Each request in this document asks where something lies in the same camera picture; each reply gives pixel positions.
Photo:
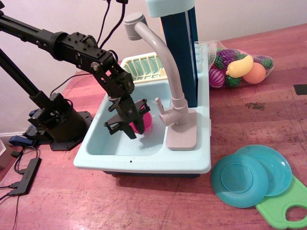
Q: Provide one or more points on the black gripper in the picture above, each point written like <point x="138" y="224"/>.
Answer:
<point x="127" y="112"/>

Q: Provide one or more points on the pink plastic cup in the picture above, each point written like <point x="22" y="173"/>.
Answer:
<point x="147" y="119"/>

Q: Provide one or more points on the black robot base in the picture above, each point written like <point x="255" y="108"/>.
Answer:
<point x="55" y="122"/>

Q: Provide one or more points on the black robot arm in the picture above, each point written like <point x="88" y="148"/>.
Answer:
<point x="78" y="49"/>

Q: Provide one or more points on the light blue toy sink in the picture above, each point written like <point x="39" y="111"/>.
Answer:
<point x="148" y="153"/>

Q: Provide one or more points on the yellow dish rack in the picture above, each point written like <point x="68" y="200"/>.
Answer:
<point x="144" y="68"/>

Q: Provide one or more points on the dark blue water tower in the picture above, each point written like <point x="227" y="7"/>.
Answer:
<point x="178" y="20"/>

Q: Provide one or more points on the mesh bag of toy produce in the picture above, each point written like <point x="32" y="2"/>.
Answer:
<point x="216" y="57"/>

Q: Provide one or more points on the blue clamp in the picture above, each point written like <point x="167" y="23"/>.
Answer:
<point x="20" y="141"/>

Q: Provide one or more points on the yellow toy banana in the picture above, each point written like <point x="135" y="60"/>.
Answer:
<point x="240" y="68"/>

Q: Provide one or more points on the front teal plate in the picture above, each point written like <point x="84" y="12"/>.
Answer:
<point x="239" y="180"/>

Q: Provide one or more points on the teal plate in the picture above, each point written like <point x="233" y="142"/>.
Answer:
<point x="275" y="164"/>
<point x="239" y="180"/>

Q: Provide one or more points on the black usb hub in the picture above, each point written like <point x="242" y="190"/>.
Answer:
<point x="23" y="187"/>

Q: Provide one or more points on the orange toy fruit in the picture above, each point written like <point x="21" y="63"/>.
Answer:
<point x="256" y="74"/>

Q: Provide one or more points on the rear teal plate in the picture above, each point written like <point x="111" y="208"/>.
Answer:
<point x="275" y="164"/>

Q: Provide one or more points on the green cutting board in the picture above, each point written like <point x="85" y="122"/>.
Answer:
<point x="274" y="208"/>

